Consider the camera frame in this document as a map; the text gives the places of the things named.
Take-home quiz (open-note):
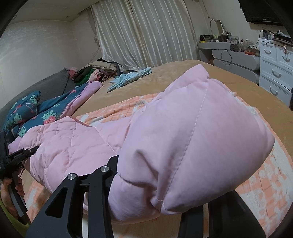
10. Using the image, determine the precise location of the black wall television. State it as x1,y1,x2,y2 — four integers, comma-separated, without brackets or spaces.
238,0,283,26

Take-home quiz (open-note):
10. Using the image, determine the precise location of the grey headboard cushion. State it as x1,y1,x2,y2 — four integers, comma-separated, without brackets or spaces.
1,68,75,127

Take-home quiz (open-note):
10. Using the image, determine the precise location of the tan bed sheet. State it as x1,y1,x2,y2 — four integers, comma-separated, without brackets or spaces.
20,59,293,238

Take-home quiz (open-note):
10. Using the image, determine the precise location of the striped beige curtain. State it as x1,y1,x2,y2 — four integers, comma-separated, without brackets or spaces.
90,1,198,70

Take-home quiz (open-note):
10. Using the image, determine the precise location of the white drawer cabinet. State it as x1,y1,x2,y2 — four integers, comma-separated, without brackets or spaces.
259,38,293,107

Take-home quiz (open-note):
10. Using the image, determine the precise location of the pile of mixed clothes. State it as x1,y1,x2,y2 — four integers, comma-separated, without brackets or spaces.
69,58,121,86

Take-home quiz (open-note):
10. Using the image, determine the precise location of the light blue garment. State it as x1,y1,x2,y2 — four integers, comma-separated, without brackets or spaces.
107,67,153,93

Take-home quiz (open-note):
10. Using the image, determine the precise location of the pink quilted jacket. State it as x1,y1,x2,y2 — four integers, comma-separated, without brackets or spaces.
9,64,275,224

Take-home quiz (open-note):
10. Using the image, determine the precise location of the person's left hand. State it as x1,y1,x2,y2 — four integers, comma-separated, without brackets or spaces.
1,177,25,219

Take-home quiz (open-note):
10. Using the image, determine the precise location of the grey dressing table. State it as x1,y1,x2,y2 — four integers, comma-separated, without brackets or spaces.
197,19,260,84

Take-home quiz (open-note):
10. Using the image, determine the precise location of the blue floral pink quilt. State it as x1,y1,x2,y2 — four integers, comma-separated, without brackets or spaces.
1,81,103,143

